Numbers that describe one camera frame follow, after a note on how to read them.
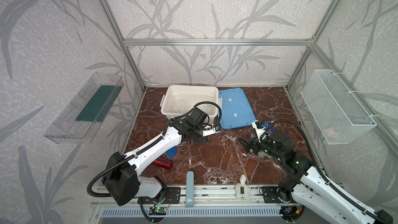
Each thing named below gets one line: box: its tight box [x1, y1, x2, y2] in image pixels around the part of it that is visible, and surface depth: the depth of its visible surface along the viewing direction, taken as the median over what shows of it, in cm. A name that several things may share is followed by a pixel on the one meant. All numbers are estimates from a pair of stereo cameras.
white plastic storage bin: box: [159, 85, 222, 121], surface depth 98 cm
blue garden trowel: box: [165, 146, 177, 159], surface depth 88 cm
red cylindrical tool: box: [152, 157, 174, 170], surface depth 82 cm
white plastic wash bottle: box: [234, 174, 251, 201], surface depth 75 cm
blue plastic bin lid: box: [218, 88, 257, 130], surface depth 110 cm
